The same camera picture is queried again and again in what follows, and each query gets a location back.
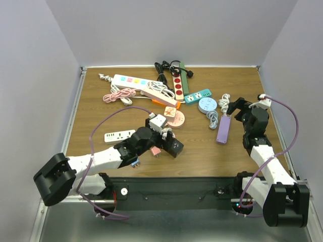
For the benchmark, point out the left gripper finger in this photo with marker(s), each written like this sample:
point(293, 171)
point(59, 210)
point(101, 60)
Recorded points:
point(164, 153)
point(170, 136)

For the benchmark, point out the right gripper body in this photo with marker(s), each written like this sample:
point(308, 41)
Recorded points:
point(246, 112)

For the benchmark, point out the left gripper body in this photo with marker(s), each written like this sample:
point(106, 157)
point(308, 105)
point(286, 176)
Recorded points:
point(157, 141)

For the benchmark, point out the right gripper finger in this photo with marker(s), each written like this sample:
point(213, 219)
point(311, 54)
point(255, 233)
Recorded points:
point(242, 100)
point(233, 106)

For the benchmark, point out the black cube socket adapter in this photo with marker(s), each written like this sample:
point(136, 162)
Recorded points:
point(175, 148)

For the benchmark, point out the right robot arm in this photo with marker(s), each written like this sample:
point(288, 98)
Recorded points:
point(283, 200)

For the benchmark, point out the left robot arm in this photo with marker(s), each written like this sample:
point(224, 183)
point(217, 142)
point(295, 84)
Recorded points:
point(65, 176)

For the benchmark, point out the pink plug adapter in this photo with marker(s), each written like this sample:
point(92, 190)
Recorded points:
point(155, 151)

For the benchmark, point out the blue plug adapter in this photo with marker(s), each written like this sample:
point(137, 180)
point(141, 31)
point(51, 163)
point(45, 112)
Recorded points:
point(135, 163)

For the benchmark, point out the purple power strip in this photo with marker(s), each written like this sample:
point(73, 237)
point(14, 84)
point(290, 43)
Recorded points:
point(223, 130)

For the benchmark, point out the pink round socket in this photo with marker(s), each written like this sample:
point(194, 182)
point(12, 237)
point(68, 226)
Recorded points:
point(178, 121)

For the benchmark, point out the pink cube adapter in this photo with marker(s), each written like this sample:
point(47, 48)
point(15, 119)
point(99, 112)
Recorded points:
point(170, 113)

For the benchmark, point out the blue round socket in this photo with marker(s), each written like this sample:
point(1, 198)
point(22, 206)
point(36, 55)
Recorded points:
point(207, 104)

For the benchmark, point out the orange power strip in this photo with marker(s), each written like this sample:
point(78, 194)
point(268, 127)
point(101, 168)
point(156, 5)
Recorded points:
point(163, 104)

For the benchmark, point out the teal power strip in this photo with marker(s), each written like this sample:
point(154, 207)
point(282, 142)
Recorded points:
point(197, 96)

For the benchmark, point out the small white power strip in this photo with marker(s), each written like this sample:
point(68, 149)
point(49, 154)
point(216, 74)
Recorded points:
point(113, 137)

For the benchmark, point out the pink power strip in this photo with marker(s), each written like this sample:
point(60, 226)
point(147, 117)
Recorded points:
point(159, 97)

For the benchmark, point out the green power strip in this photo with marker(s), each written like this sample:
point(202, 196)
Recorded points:
point(184, 79)

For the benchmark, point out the beige red power strip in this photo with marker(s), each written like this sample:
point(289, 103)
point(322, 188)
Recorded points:
point(177, 81)

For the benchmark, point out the white colourful power strip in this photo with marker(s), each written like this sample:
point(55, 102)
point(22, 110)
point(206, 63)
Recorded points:
point(122, 81)

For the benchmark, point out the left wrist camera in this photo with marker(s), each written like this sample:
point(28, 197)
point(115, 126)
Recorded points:
point(158, 123)

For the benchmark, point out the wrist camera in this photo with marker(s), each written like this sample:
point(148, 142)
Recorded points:
point(263, 102)
point(158, 123)

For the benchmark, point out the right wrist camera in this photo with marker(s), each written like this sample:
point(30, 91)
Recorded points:
point(263, 102)

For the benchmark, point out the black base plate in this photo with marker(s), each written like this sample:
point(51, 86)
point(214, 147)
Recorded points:
point(174, 193)

